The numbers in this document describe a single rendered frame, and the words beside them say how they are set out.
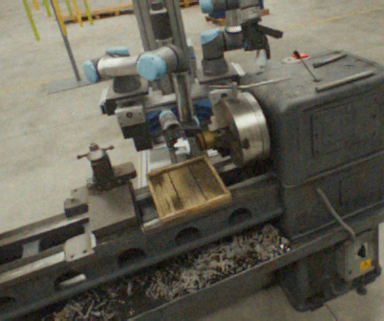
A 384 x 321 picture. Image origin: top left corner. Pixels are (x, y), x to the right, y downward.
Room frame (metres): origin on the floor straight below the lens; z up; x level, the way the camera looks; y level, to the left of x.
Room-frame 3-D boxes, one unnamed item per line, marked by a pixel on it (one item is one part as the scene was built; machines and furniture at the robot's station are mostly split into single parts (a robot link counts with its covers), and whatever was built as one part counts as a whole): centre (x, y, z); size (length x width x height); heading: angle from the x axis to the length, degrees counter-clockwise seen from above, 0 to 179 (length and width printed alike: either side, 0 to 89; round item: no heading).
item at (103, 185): (1.40, 0.60, 0.99); 0.20 x 0.10 x 0.05; 110
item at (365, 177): (1.67, -0.34, 0.43); 0.60 x 0.48 x 0.86; 110
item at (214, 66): (2.10, 0.13, 1.21); 0.15 x 0.15 x 0.10
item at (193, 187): (1.42, 0.30, 0.89); 0.36 x 0.30 x 0.04; 20
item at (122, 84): (2.02, 0.62, 1.21); 0.15 x 0.15 x 0.10
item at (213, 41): (2.10, 0.12, 1.33); 0.13 x 0.12 x 0.14; 97
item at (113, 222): (1.33, 0.61, 0.95); 0.43 x 0.17 x 0.05; 20
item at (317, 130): (1.67, -0.34, 1.06); 0.59 x 0.48 x 0.39; 110
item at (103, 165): (1.39, 0.62, 1.07); 0.07 x 0.07 x 0.10; 20
